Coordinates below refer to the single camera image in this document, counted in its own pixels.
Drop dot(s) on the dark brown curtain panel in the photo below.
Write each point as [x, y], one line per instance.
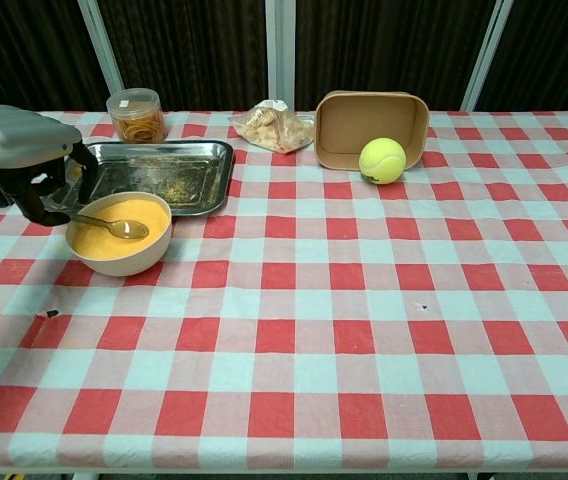
[24, 50]
[194, 50]
[559, 55]
[389, 45]

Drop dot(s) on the clear plastic snack jar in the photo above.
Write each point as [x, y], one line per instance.
[136, 117]

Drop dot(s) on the yellow tennis ball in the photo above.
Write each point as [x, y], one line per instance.
[382, 161]

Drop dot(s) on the red white checkered tablecloth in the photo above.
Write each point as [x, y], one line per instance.
[339, 310]

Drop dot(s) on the clear bag of snacks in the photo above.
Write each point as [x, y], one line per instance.
[274, 127]

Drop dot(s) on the silver metal spoon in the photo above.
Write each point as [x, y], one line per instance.
[129, 229]

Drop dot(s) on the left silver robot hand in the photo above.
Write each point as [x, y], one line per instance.
[9, 145]

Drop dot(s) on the rectangular stainless steel tray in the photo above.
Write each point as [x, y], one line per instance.
[174, 170]

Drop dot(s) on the brown paper food container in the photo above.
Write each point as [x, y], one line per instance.
[359, 120]

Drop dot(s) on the orange bowl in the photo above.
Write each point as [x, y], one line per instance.
[124, 255]

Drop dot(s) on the white partition post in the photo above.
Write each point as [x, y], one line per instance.
[280, 55]
[101, 50]
[486, 55]

